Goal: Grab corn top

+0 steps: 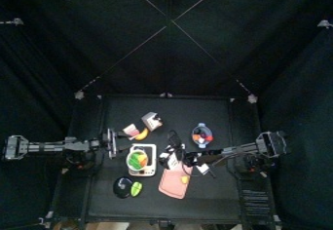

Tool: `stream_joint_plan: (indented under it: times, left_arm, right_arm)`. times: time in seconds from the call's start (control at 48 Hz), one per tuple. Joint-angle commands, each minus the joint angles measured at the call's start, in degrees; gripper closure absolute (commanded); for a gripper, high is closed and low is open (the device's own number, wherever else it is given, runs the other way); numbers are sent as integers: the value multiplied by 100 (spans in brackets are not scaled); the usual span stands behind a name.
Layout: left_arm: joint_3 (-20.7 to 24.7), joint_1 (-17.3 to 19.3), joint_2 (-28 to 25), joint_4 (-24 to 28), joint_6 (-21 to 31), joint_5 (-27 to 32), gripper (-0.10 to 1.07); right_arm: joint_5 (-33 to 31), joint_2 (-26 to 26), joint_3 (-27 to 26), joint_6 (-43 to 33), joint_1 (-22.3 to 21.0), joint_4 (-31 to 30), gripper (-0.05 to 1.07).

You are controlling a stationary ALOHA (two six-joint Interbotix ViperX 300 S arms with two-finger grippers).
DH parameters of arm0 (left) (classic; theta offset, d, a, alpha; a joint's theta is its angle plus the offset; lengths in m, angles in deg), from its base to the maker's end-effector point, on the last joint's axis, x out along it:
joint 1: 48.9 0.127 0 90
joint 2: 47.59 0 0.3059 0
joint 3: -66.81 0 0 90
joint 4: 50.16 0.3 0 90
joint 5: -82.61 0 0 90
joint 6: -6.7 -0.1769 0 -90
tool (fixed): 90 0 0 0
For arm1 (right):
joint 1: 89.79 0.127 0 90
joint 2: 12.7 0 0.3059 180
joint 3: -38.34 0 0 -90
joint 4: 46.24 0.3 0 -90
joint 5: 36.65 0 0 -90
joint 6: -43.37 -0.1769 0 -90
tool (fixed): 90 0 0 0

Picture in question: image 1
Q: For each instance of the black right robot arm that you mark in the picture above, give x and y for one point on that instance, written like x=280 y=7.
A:
x=252 y=147

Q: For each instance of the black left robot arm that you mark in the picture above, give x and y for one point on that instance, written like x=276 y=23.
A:
x=47 y=146

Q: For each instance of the yellow toy corn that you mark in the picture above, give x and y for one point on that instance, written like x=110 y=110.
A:
x=185 y=179

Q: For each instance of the pink and white toy box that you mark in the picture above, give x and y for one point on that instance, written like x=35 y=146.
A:
x=130 y=131

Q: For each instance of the yellow toy banana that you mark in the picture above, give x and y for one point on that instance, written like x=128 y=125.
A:
x=142 y=134

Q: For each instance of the bowl of toy vegetables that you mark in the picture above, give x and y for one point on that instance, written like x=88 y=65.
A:
x=137 y=160

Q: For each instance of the blue toy pot with food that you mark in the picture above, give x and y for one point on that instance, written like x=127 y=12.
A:
x=202 y=136

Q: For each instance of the pink cutting board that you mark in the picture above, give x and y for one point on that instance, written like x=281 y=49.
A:
x=173 y=183

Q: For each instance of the white toy tray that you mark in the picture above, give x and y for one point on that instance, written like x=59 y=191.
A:
x=150 y=170

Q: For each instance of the black round plate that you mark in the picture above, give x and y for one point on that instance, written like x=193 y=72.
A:
x=120 y=187

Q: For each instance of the green toy vegetable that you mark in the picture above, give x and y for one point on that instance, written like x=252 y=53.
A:
x=137 y=189

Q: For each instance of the metal frame bracket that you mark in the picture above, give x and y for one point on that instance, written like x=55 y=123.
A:
x=324 y=23
x=252 y=98
x=79 y=95
x=16 y=21
x=165 y=95

